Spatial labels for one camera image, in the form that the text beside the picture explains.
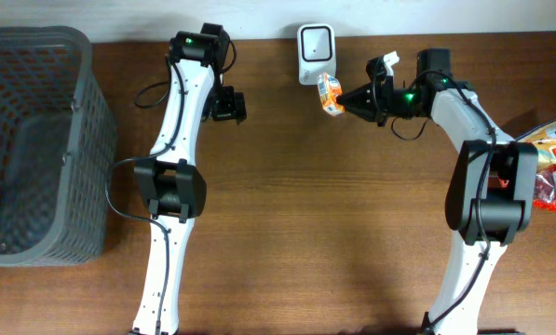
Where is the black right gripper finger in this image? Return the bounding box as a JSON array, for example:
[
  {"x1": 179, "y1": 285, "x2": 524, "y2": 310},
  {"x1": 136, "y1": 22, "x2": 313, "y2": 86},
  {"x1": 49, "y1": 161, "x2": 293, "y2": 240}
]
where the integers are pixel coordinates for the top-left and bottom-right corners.
[
  {"x1": 336, "y1": 83, "x2": 376, "y2": 106},
  {"x1": 345, "y1": 104, "x2": 381, "y2": 123}
]

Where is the orange tissue pack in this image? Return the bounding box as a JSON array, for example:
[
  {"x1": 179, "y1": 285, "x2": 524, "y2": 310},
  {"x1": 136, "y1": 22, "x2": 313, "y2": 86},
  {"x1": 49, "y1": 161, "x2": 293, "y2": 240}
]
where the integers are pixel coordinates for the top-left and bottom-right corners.
[{"x1": 318, "y1": 73, "x2": 345, "y2": 116}]

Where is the yellow snack bag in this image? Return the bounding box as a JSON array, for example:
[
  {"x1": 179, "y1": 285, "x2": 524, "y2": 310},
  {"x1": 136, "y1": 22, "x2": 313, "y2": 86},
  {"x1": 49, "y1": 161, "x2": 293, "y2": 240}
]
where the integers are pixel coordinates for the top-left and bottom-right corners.
[{"x1": 516, "y1": 119, "x2": 556, "y2": 170}]

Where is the red snack bag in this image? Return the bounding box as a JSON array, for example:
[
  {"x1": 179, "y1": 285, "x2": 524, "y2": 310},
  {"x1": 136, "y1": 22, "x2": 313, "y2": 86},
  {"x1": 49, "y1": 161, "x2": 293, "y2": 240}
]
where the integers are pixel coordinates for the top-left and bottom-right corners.
[{"x1": 533, "y1": 166, "x2": 556, "y2": 213}]

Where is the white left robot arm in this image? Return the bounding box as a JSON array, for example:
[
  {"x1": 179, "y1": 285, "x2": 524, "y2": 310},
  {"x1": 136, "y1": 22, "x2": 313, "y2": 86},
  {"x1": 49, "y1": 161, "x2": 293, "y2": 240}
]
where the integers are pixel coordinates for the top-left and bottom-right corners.
[{"x1": 131, "y1": 23, "x2": 247, "y2": 334}]

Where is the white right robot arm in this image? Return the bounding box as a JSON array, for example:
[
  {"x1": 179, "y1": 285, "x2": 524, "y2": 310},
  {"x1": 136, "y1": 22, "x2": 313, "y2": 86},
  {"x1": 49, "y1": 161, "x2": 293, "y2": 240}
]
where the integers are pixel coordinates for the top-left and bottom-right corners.
[{"x1": 336, "y1": 48, "x2": 538, "y2": 334}]

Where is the white barcode scanner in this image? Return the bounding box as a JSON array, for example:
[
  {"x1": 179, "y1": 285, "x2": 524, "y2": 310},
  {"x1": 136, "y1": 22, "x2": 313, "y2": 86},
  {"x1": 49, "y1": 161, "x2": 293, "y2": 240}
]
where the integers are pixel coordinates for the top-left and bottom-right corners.
[{"x1": 297, "y1": 23, "x2": 336, "y2": 86}]

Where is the grey plastic mesh basket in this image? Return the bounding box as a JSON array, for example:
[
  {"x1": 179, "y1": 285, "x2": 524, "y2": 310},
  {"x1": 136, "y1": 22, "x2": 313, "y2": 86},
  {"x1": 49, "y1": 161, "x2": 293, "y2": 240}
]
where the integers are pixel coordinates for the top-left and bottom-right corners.
[{"x1": 0, "y1": 26, "x2": 117, "y2": 267}]

